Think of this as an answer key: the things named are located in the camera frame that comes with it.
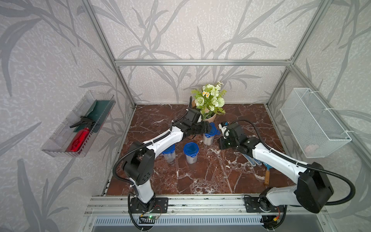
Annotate red spray bottle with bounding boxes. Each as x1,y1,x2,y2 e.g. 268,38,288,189
67,128,90,152

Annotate pink item in basket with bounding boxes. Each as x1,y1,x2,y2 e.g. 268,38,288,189
304,144,319,157

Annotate clear plastic wall tray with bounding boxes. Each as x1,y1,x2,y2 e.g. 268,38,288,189
41,90,116,158

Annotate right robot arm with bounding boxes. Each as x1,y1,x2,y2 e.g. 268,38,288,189
218,120,356,214

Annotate green white artificial flowers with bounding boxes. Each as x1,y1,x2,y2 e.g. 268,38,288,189
191,82,227,120

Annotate wooden handled brush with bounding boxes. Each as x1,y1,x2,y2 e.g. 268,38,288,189
263,162,272,186

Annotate white wire mesh basket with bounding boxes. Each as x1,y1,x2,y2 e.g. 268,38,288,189
280,88,352,158

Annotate beige flower pot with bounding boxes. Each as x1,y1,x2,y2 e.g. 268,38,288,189
192,100,216,123

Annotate white blue dotted work glove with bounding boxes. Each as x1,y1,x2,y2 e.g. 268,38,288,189
243,154,262,167

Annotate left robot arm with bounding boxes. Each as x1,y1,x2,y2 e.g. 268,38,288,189
112,109,212,204

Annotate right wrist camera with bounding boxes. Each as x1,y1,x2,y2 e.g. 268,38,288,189
218,121,229,138

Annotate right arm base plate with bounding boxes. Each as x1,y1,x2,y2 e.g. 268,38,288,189
243,195,284,214

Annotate aluminium front rail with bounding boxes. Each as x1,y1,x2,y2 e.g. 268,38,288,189
83,195,328,217

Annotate blue-lidded clear kit cup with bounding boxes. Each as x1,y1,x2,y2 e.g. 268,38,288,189
162,144,176,163
203,122,220,146
183,142,199,164

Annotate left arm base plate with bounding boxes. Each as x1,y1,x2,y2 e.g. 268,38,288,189
128,197,169,214

